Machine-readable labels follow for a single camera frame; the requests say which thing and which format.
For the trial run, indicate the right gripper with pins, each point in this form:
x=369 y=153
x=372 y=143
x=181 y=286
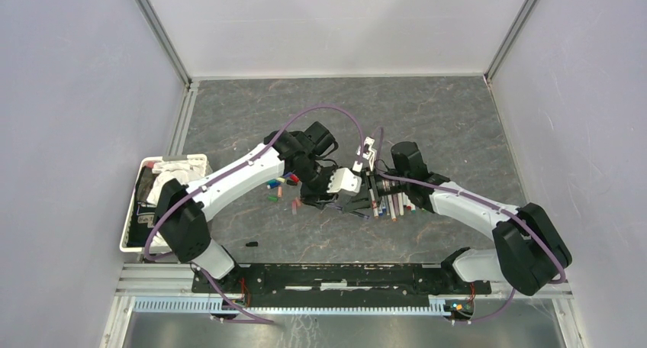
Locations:
x=362 y=198

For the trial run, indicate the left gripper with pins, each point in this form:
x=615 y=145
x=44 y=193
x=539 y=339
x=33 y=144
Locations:
x=320 y=198

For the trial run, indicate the orange capped white marker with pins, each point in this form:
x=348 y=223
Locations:
x=392 y=208

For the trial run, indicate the brown capped white marker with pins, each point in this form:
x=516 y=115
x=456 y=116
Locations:
x=374 y=204

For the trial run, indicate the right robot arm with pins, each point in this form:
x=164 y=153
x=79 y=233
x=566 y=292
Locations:
x=528 y=252

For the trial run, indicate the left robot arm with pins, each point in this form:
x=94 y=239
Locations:
x=184 y=211

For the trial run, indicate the white cloth in basket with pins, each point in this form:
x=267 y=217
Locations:
x=182 y=171

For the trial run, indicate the white plastic basket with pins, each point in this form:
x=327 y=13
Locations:
x=140 y=217

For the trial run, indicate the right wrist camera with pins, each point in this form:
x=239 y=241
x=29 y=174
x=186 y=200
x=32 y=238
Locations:
x=367 y=154

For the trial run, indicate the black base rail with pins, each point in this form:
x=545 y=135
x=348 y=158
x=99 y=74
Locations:
x=351 y=285

